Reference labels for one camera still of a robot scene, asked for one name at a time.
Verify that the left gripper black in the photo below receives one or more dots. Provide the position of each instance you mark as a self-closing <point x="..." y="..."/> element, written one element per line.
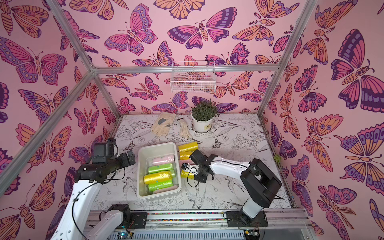
<point x="130" y="158"/>

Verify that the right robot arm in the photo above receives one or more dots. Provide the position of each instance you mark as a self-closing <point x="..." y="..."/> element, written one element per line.
<point x="260" y="182"/>

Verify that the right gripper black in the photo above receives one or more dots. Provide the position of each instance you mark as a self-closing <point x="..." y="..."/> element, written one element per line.
<point x="199" y="162"/>

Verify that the yellow bag roll small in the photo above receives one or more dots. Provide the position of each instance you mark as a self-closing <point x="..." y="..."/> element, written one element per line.
<point x="187" y="174"/>

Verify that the beige work glove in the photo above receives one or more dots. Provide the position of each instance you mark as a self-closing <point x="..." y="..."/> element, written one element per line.
<point x="184" y="130"/>
<point x="163" y="124"/>

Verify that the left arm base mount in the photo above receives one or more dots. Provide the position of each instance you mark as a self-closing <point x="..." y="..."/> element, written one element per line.
<point x="137" y="220"/>

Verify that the left beige work glove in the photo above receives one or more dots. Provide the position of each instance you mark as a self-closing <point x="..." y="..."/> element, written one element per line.
<point x="163" y="124"/>

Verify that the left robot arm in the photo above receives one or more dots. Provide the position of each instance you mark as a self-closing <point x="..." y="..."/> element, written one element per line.
<point x="88" y="182"/>

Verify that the potted green plant white pot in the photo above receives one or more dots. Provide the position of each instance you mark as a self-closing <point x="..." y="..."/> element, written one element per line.
<point x="203" y="114"/>

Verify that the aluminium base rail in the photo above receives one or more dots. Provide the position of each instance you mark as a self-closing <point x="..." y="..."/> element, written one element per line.
<point x="213" y="219"/>

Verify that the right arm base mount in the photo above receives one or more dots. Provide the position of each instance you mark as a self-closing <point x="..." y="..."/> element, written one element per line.
<point x="239" y="219"/>

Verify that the pink bag roll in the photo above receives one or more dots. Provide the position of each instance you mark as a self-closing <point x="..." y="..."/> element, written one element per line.
<point x="163" y="160"/>
<point x="174" y="187"/>

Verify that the white plastic storage box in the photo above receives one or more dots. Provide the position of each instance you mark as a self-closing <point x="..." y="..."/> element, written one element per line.
<point x="146" y="155"/>

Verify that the yellow bag roll top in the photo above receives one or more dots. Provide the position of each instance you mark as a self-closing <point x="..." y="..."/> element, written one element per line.
<point x="189" y="147"/>

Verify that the white slotted cable duct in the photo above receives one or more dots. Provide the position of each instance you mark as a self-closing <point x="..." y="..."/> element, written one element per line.
<point x="179" y="235"/>

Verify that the white wire basket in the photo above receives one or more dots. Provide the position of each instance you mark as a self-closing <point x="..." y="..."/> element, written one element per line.
<point x="193" y="77"/>

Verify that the right beige work glove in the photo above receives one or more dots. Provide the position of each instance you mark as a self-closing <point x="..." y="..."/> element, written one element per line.
<point x="184" y="130"/>

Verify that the green bag roll bottom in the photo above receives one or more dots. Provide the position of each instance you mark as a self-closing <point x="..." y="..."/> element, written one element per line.
<point x="160" y="185"/>

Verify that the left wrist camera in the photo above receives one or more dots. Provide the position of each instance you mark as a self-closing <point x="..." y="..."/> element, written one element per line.
<point x="105" y="152"/>

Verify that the pink bag roll bottom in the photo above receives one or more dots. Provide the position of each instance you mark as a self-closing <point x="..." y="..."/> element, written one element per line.
<point x="174" y="187"/>

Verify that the aluminium frame bars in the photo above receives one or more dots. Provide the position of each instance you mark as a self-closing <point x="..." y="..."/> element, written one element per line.
<point x="93" y="73"/>

